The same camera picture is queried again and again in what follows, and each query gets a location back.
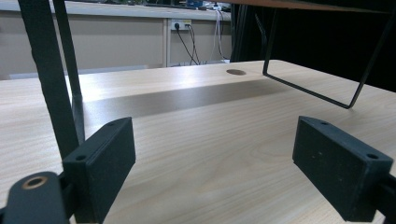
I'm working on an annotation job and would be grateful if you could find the black plugged power cable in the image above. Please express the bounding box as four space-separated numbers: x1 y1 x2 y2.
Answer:
175 23 201 66

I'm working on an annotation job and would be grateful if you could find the white wall outlet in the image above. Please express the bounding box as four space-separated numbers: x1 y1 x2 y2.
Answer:
170 19 192 32

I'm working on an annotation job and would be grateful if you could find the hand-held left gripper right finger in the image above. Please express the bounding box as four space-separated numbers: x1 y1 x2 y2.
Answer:
291 115 395 223

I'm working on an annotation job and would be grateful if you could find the black metal wire frame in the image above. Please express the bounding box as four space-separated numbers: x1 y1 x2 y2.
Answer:
230 2 396 93

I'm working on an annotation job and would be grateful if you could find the white hanging cable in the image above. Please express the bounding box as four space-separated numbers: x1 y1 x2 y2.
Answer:
212 8 232 63

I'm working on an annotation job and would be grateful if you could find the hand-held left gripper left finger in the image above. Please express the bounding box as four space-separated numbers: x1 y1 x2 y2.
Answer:
62 116 137 224

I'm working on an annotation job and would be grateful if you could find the beige cabinet frame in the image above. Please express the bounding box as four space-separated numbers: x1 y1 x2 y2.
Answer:
0 0 233 81

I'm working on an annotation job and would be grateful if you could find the black two-tier metal shelf rack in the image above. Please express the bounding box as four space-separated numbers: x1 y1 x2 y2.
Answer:
17 0 396 161

